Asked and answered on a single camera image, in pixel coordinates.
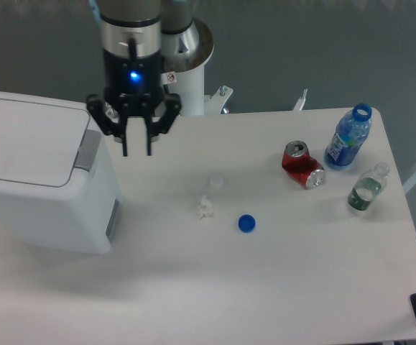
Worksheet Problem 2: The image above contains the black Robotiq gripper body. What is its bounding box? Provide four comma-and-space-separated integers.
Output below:
103, 49, 163, 117

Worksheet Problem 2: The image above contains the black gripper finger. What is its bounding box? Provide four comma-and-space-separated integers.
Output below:
85, 94, 128, 157
143, 91, 182, 156

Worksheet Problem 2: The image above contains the white trash can lid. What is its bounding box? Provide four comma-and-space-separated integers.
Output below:
0, 94, 90, 188

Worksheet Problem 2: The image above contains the white translucent bottle cap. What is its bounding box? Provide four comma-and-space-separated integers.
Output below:
208, 174, 225, 189

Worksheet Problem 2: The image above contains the white trash can body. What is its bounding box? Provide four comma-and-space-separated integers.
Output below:
0, 91, 122, 254

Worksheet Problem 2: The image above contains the blue bottle cap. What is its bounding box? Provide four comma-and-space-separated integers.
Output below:
237, 214, 256, 234

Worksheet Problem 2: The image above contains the crushed red soda can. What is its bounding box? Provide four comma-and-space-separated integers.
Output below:
282, 140, 325, 190

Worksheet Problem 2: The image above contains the crumpled white paper scrap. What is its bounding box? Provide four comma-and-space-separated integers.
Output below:
196, 195, 214, 219

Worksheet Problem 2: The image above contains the blue plastic drink bottle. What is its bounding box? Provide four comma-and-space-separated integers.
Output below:
324, 103, 372, 170

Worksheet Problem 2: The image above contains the clear green-label bottle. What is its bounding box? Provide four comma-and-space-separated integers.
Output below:
347, 162, 389, 211

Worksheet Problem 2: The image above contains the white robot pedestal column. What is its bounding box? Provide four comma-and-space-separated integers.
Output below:
159, 18, 215, 117

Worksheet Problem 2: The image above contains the white metal table frame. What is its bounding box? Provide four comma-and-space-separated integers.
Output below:
101, 85, 309, 119

